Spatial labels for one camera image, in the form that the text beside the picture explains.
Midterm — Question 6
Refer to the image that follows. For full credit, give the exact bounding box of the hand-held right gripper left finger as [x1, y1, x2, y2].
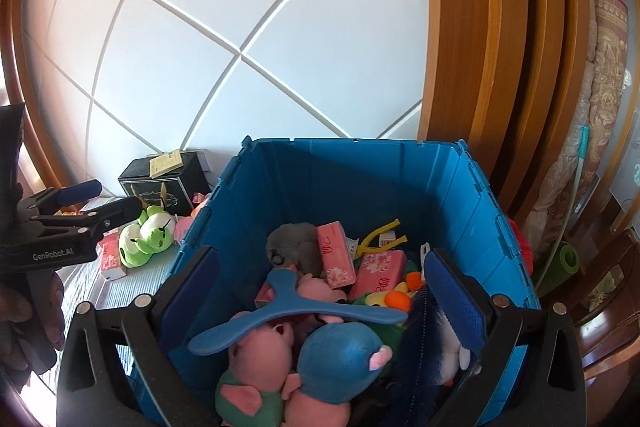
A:
[56, 246, 223, 427]

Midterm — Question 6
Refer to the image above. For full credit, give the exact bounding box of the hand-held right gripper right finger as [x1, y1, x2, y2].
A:
[422, 248, 587, 427]

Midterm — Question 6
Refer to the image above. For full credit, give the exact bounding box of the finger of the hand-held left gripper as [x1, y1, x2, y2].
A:
[20, 180, 102, 218]
[30, 197, 143, 240]

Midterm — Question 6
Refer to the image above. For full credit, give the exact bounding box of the green frog plush toy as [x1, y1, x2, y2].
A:
[118, 203, 178, 269]

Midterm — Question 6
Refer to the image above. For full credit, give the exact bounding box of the blue plastic storage crate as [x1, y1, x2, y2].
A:
[127, 136, 543, 425]

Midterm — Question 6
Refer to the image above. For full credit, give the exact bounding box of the person's left hand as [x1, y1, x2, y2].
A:
[0, 279, 67, 370]

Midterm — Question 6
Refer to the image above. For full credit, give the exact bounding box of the white plush toy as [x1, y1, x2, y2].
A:
[440, 322, 473, 388]

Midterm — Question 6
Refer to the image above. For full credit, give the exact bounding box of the green orange parrot plush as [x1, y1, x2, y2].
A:
[352, 271, 426, 358]

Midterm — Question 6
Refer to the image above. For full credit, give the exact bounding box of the yellow notepad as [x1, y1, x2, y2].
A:
[149, 149, 185, 179]

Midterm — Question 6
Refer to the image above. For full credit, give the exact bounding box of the pink flowered tissue packet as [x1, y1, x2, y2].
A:
[348, 251, 407, 300]

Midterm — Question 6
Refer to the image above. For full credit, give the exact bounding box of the dark blue fuzzy pouch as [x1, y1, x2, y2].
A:
[387, 284, 468, 427]

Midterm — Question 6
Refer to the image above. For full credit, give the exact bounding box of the black gift bag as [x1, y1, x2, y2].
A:
[118, 150, 211, 217]

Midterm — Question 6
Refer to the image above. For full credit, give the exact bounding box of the red cloth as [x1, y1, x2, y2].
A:
[507, 217, 536, 278]

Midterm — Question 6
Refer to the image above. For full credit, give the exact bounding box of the pink pig plush toy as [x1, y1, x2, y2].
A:
[215, 322, 301, 427]

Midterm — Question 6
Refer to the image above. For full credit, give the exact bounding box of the blue plastic boomerang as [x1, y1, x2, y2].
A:
[188, 268, 408, 356]

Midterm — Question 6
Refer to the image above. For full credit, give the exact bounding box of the gray plush toy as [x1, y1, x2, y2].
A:
[265, 223, 323, 278]

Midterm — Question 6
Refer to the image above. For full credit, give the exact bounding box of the green yoga mat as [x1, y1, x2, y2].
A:
[532, 241, 581, 298]

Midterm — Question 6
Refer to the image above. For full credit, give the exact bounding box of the small pink plush toy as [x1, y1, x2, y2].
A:
[297, 274, 348, 325]

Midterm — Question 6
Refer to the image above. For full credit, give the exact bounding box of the blue round plush toy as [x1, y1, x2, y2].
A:
[282, 322, 394, 427]

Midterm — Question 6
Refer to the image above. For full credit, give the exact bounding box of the dark wooden chair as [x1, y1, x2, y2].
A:
[570, 227, 640, 388]

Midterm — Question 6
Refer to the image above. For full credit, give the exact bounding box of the white padded headboard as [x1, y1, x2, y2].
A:
[20, 0, 431, 198]

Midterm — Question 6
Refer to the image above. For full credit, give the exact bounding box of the rolled patterned carpet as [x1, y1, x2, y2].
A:
[522, 0, 630, 253]

